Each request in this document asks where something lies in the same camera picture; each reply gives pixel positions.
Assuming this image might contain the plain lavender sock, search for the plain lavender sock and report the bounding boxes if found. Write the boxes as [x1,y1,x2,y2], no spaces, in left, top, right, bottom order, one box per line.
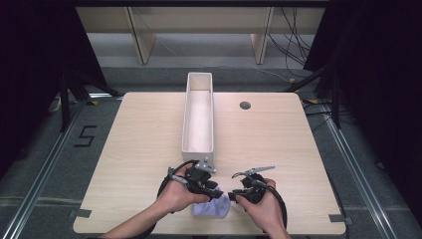
[191,193,231,219]

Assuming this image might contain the person's right hand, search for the person's right hand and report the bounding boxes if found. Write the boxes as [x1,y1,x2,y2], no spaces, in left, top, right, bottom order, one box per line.
[235,178,284,232]

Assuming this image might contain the thin white floor cable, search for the thin white floor cable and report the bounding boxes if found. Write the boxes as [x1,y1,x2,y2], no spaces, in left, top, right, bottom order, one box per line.
[145,19,294,84]

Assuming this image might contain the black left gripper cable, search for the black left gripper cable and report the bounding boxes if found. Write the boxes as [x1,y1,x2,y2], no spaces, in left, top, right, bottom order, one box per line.
[140,159,201,239]

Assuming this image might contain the person's left hand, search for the person's left hand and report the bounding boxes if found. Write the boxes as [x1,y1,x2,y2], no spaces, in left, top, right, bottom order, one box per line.
[155,164,212,214]

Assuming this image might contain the black curtain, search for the black curtain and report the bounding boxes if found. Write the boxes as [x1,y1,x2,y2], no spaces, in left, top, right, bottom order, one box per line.
[0,0,108,173]
[303,0,422,228]

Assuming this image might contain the metal floor rail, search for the metal floor rail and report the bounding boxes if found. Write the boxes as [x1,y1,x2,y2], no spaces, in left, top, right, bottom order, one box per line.
[317,101,401,239]
[0,93,124,239]

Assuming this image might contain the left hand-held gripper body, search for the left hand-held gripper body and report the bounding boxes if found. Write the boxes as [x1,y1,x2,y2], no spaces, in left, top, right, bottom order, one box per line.
[184,157,218,194]

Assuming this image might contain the black metal stand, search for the black metal stand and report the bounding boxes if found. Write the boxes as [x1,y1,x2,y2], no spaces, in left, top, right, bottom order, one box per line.
[284,61,343,130]
[59,70,123,133]

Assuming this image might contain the long white storage box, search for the long white storage box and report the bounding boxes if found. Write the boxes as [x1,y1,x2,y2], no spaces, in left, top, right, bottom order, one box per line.
[181,72,216,169]

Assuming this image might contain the grey tape strip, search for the grey tape strip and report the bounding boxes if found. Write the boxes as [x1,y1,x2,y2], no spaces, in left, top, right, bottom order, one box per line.
[68,208,94,219]
[328,213,353,226]

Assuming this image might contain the bundle of black cables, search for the bundle of black cables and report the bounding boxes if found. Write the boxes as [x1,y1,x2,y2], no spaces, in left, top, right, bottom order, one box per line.
[268,6,317,78]

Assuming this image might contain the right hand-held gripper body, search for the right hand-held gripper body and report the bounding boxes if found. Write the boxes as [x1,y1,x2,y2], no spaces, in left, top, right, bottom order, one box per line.
[231,165,276,204]

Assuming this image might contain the beige wooden shelf unit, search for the beige wooden shelf unit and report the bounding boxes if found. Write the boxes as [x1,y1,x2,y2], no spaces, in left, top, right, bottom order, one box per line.
[75,6,326,66]

